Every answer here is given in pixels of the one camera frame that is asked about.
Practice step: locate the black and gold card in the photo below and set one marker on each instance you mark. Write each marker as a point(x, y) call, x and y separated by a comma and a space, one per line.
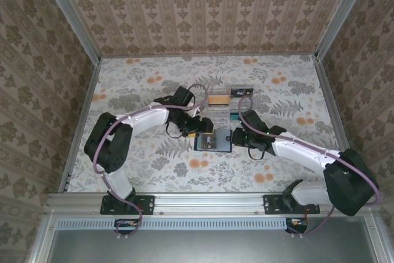
point(206, 142)

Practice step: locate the blue card holder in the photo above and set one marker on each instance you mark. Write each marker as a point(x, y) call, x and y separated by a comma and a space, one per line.
point(222, 140)

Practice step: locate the green card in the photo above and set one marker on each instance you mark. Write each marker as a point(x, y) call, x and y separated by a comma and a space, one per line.
point(235, 115)

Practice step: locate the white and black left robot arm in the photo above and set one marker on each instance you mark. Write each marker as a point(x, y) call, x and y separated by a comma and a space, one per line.
point(147, 116)

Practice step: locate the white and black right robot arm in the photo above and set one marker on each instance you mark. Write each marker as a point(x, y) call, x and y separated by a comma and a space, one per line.
point(301, 150)

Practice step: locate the black visa card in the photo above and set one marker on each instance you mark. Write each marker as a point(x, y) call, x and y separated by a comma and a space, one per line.
point(241, 92)

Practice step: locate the clear acrylic organizer box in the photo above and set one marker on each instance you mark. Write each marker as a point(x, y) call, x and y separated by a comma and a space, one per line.
point(218, 115)

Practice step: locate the floral patterned table cover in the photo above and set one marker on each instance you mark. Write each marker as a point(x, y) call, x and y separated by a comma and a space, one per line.
point(215, 176)

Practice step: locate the black connector board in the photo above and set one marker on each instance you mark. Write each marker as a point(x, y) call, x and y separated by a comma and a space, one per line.
point(126, 223)
point(297, 223)

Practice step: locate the grey metal panel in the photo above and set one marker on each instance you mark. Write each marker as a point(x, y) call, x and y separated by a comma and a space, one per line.
point(209, 247)

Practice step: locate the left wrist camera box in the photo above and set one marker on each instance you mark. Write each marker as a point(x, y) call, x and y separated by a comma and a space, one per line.
point(197, 112)

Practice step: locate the aluminium front rail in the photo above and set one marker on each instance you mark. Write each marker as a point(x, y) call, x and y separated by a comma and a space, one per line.
point(209, 203)

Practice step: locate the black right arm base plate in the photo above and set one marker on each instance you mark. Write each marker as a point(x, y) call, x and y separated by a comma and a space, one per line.
point(272, 204)

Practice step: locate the aluminium side rail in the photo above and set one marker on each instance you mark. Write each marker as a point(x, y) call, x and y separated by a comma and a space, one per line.
point(327, 90)
point(87, 99)

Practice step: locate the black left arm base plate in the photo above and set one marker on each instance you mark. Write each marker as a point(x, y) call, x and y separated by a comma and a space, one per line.
point(144, 204)

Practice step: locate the aluminium frame post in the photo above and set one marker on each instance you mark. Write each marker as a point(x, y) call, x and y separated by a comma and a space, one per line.
point(340, 13)
point(70, 13)

